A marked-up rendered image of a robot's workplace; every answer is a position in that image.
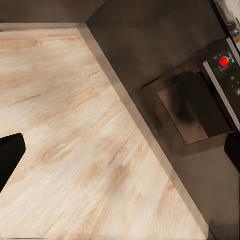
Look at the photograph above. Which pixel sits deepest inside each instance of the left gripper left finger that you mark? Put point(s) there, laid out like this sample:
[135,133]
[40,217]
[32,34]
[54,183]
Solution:
[12,150]

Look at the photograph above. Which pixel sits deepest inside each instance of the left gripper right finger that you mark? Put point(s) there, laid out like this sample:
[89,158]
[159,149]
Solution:
[232,149]

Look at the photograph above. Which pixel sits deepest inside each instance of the oven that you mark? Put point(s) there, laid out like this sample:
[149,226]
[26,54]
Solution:
[198,102]

